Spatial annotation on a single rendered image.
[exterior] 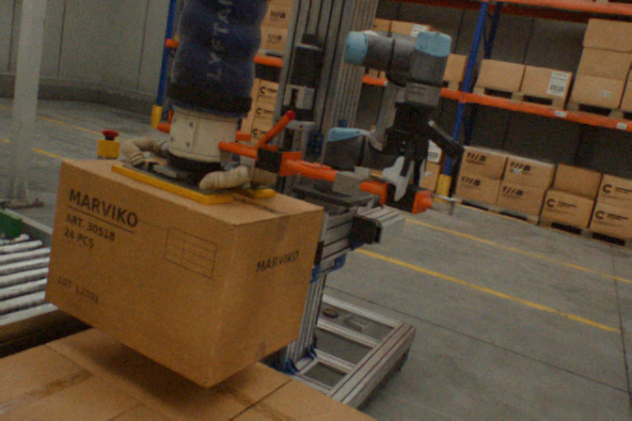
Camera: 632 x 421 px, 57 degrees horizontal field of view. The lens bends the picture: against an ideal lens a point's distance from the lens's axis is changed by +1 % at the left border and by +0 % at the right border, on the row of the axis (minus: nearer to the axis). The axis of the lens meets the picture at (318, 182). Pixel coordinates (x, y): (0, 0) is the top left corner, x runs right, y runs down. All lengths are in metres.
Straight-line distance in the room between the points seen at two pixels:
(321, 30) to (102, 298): 1.24
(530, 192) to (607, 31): 2.27
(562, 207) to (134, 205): 7.46
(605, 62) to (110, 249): 7.57
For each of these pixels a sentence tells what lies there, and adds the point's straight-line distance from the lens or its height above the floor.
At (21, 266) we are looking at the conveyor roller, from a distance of 2.45.
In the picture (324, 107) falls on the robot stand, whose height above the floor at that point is 1.32.
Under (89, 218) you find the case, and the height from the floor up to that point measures 0.96.
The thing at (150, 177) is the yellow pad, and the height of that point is 1.10.
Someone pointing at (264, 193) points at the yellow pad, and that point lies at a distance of 1.60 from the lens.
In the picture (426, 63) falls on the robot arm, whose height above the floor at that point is 1.49.
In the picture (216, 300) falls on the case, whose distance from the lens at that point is 1.36.
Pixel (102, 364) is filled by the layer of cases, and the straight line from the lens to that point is 1.79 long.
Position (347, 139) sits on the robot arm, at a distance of 1.99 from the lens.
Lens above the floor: 1.42
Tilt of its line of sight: 10 degrees down
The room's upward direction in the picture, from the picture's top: 11 degrees clockwise
